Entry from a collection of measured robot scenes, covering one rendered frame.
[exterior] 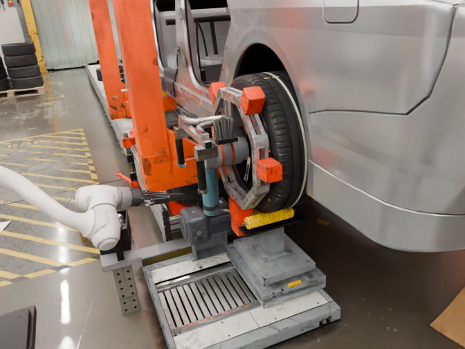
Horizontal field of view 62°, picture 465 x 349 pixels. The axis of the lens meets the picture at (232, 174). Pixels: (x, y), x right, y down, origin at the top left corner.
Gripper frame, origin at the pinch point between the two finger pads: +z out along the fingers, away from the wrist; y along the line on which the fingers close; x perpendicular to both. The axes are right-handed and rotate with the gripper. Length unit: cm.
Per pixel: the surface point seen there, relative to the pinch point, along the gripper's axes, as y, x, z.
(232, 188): 9.6, -0.6, 33.8
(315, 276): -20, 37, 76
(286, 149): -29, -32, 32
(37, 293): 66, 87, -50
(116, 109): 241, 3, 22
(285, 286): -18, 42, 58
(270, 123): -21, -40, 27
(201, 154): -13.8, -23.8, 2.7
